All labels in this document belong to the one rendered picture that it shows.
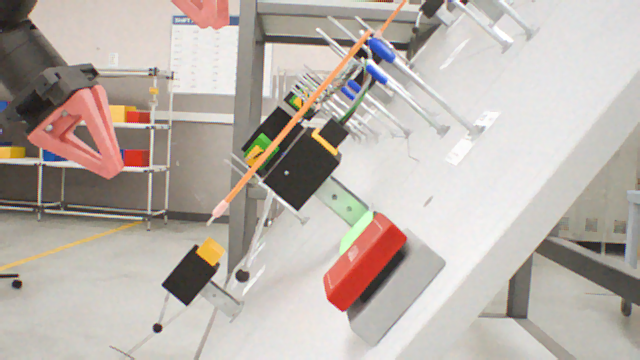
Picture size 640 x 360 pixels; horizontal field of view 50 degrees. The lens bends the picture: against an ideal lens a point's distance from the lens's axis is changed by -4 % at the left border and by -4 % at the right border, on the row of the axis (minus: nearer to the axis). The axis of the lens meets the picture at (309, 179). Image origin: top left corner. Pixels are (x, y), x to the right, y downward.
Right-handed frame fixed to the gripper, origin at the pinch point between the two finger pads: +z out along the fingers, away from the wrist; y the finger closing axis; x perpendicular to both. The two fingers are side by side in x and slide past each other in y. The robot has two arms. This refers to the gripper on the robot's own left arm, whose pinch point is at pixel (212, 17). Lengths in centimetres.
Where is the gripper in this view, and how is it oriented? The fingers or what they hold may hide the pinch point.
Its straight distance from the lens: 62.3
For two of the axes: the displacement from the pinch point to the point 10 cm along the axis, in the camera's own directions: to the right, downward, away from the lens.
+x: -9.0, 4.0, 1.5
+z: 4.2, 9.0, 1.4
